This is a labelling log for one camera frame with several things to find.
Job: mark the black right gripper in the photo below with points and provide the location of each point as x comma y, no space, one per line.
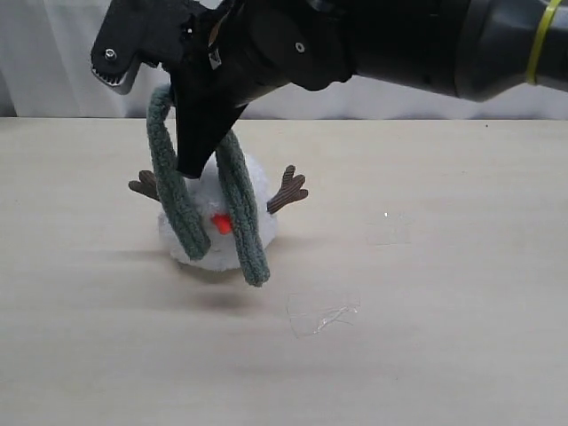
243,50

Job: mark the green fuzzy scarf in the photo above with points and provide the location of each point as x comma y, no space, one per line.
180,208

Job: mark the white plush snowman toy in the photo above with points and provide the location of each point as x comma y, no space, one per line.
207,196

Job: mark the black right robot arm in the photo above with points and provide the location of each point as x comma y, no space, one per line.
473,50

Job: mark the white backdrop curtain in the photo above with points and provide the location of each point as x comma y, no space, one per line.
46,72

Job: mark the clear tape piece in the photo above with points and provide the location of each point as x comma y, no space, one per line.
310,313

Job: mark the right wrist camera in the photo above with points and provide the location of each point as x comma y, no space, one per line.
140,32

